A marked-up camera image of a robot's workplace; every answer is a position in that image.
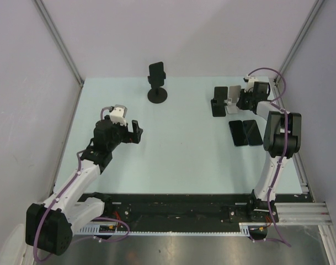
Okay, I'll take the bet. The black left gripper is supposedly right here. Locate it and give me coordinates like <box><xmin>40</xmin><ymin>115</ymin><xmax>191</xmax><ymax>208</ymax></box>
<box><xmin>107</xmin><ymin>119</ymin><xmax>142</xmax><ymax>151</ymax></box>

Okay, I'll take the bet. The white phone stand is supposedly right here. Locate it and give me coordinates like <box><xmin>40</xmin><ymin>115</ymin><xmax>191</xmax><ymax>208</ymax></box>
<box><xmin>226</xmin><ymin>85</ymin><xmax>241</xmax><ymax>114</ymax></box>

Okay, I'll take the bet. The black folding phone stand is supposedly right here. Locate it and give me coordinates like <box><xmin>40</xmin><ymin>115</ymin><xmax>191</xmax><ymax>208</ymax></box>
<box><xmin>211</xmin><ymin>87</ymin><xmax>228</xmax><ymax>117</ymax></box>

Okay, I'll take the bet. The blue-edged smartphone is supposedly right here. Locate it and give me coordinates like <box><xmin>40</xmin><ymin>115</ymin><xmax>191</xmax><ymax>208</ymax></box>
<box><xmin>242</xmin><ymin>120</ymin><xmax>263</xmax><ymax>146</ymax></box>

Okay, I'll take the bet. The teal-edged smartphone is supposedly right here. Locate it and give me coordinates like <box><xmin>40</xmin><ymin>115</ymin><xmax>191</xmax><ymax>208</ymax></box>
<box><xmin>228</xmin><ymin>120</ymin><xmax>248</xmax><ymax>147</ymax></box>

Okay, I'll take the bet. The black pole phone stand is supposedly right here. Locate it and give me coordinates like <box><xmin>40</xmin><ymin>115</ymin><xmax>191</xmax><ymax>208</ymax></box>
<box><xmin>147</xmin><ymin>74</ymin><xmax>168</xmax><ymax>104</ymax></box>

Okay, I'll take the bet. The black smartphone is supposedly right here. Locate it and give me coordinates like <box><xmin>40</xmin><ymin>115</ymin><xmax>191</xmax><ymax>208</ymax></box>
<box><xmin>148</xmin><ymin>61</ymin><xmax>166</xmax><ymax>79</ymax></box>

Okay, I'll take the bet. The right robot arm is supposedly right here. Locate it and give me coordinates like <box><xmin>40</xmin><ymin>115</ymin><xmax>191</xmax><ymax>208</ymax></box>
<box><xmin>237</xmin><ymin>88</ymin><xmax>302</xmax><ymax>222</ymax></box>

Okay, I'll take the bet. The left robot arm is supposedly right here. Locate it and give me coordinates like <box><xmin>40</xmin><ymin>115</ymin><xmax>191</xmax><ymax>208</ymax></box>
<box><xmin>25</xmin><ymin>116</ymin><xmax>143</xmax><ymax>259</ymax></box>

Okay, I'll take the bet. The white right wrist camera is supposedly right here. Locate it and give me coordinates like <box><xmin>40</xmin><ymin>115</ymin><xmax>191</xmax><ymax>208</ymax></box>
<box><xmin>243</xmin><ymin>76</ymin><xmax>270</xmax><ymax>95</ymax></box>

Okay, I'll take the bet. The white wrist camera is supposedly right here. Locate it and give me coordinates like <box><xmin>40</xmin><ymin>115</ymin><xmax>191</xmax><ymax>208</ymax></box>
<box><xmin>243</xmin><ymin>76</ymin><xmax>270</xmax><ymax>95</ymax></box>
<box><xmin>109</xmin><ymin>105</ymin><xmax>127</xmax><ymax>126</ymax></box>

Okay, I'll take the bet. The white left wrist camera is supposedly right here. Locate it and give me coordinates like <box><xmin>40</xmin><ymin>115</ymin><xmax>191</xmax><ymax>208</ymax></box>
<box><xmin>109</xmin><ymin>105</ymin><xmax>127</xmax><ymax>126</ymax></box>

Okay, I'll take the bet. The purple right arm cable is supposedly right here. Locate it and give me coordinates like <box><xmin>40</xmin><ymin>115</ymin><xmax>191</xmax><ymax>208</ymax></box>
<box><xmin>246</xmin><ymin>67</ymin><xmax>287</xmax><ymax>104</ymax></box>

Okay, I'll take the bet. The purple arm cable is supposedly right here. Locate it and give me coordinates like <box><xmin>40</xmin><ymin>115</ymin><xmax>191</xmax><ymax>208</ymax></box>
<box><xmin>100</xmin><ymin>105</ymin><xmax>113</xmax><ymax>121</ymax></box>
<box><xmin>246</xmin><ymin>67</ymin><xmax>287</xmax><ymax>104</ymax></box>

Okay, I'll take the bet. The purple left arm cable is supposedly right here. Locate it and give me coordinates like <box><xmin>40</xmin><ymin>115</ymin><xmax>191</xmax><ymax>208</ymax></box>
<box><xmin>100</xmin><ymin>105</ymin><xmax>113</xmax><ymax>121</ymax></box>

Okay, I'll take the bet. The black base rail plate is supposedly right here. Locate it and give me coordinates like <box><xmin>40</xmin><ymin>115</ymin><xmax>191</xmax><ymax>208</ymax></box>
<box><xmin>47</xmin><ymin>193</ymin><xmax>313</xmax><ymax>231</ymax></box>

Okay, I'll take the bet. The aluminium corner post right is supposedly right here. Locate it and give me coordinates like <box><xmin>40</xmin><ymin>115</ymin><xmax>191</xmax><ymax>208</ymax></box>
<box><xmin>278</xmin><ymin>0</ymin><xmax>326</xmax><ymax>76</ymax></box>

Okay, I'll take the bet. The aluminium corner post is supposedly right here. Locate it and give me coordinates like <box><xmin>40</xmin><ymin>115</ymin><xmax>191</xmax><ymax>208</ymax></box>
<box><xmin>32</xmin><ymin>0</ymin><xmax>84</xmax><ymax>88</ymax></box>
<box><xmin>278</xmin><ymin>0</ymin><xmax>326</xmax><ymax>76</ymax></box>

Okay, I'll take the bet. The aluminium frame rail right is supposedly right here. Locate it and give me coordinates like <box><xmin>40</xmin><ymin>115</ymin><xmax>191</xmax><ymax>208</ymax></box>
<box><xmin>239</xmin><ymin>203</ymin><xmax>330</xmax><ymax>226</ymax></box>

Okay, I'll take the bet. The white slotted cable duct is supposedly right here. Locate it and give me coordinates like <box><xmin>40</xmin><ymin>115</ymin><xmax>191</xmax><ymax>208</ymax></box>
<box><xmin>75</xmin><ymin>223</ymin><xmax>268</xmax><ymax>237</ymax></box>

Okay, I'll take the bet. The aluminium corner post left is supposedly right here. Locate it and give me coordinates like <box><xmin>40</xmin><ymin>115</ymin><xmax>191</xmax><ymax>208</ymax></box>
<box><xmin>32</xmin><ymin>0</ymin><xmax>84</xmax><ymax>88</ymax></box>

